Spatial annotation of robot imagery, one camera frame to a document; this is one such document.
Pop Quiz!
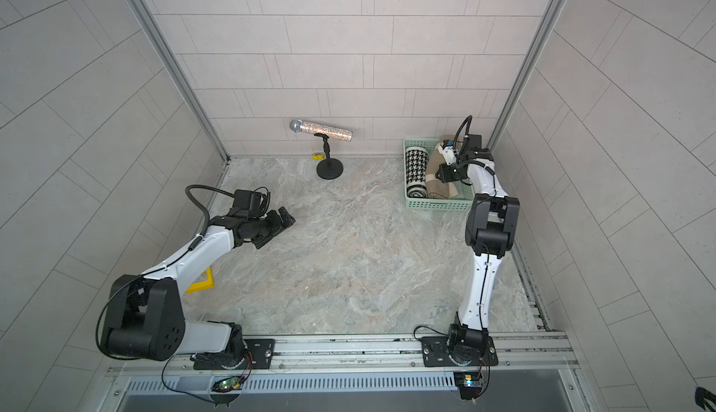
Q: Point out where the brown beige plaid blanket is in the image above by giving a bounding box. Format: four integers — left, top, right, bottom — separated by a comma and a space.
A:
425, 135, 460, 199

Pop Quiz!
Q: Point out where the black white houndstooth scarf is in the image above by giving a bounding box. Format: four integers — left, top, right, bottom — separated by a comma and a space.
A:
405, 147, 429, 199

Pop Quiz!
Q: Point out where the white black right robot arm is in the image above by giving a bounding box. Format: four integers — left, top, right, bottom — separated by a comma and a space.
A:
436, 132, 520, 365

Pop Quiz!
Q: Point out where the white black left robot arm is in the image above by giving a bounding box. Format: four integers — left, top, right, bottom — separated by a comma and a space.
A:
95, 185, 296, 369

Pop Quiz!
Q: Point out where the mint green plastic basket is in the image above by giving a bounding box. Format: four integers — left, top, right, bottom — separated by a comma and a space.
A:
402, 137, 475, 212

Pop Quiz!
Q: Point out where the yellow plastic tool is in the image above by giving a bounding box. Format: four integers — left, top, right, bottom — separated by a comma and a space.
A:
186, 268, 214, 294

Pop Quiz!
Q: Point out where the black microphone stand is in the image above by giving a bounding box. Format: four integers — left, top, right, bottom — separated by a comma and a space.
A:
315, 133, 343, 180

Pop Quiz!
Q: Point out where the glitter microphone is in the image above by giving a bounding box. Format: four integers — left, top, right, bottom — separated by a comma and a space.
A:
289, 119, 354, 142

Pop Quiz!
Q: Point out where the left green circuit board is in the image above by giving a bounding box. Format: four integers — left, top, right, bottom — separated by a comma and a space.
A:
211, 376, 244, 393

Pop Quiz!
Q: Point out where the green circuit board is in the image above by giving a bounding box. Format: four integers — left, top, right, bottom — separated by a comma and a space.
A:
453, 371, 485, 401
211, 376, 244, 393

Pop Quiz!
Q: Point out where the right green circuit board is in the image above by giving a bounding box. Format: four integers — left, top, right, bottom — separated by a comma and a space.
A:
453, 371, 485, 401

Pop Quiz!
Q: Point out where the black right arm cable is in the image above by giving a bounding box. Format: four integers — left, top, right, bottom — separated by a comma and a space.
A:
451, 114, 499, 195

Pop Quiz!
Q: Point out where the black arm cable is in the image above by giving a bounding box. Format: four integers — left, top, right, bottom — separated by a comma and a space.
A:
451, 114, 499, 195
185, 183, 236, 245

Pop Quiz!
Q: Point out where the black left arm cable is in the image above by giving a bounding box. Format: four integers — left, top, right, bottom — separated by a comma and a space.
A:
185, 183, 236, 245

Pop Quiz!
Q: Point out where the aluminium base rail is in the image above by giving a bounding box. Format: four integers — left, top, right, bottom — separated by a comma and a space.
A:
108, 332, 578, 404

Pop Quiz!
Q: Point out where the aluminium corner post right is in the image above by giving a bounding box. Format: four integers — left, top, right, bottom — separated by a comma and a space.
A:
487, 0, 567, 152

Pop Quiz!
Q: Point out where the aluminium corner post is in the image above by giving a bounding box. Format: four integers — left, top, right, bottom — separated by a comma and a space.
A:
487, 0, 567, 152
126, 0, 230, 163

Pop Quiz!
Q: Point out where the aluminium corner post left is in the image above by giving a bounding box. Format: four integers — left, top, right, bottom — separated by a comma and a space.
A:
126, 0, 230, 163

